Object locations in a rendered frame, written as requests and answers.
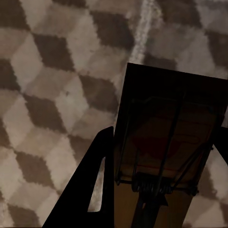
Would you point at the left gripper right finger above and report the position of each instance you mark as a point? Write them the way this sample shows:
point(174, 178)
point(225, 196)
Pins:
point(221, 143)

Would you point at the mousetrap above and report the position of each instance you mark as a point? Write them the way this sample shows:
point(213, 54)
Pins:
point(166, 126)

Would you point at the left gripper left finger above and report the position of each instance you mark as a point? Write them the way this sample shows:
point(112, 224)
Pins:
point(70, 211)

